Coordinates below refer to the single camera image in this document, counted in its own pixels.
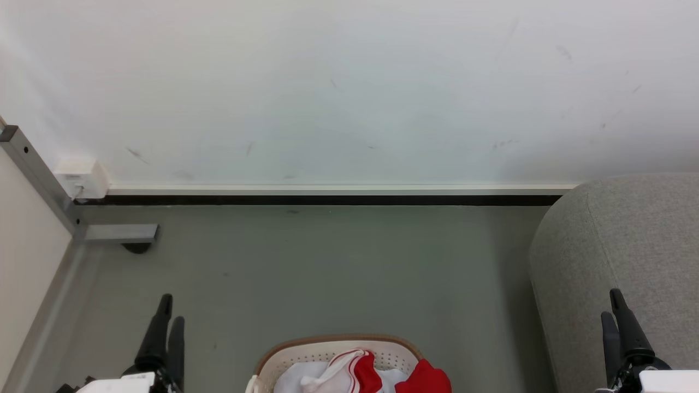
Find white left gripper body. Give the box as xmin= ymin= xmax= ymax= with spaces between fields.
xmin=75 ymin=367 xmax=182 ymax=393

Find grey metal frame leg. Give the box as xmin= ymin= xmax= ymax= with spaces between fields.
xmin=0 ymin=124 xmax=160 ymax=393

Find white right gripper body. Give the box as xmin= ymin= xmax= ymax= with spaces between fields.
xmin=595 ymin=355 xmax=699 ymax=393

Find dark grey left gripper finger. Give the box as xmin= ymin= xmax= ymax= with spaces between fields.
xmin=135 ymin=294 xmax=174 ymax=371
xmin=166 ymin=315 xmax=186 ymax=386

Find beige partition panel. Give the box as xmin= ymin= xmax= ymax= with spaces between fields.
xmin=0 ymin=147 xmax=74 ymax=377

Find cream perforated laundry basket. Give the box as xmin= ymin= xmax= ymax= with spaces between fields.
xmin=246 ymin=334 xmax=432 ymax=393

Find white wall junction box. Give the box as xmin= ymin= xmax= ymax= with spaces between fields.
xmin=54 ymin=157 xmax=111 ymax=200

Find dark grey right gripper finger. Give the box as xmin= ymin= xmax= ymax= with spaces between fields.
xmin=601 ymin=311 xmax=624 ymax=383
xmin=609 ymin=288 xmax=656 ymax=366

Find grey fabric sofa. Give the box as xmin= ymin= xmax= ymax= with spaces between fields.
xmin=528 ymin=172 xmax=699 ymax=393

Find black baseboard strip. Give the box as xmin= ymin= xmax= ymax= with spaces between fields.
xmin=74 ymin=195 xmax=563 ymax=207

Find red and white garment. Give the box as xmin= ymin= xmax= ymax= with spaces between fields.
xmin=300 ymin=349 xmax=453 ymax=393

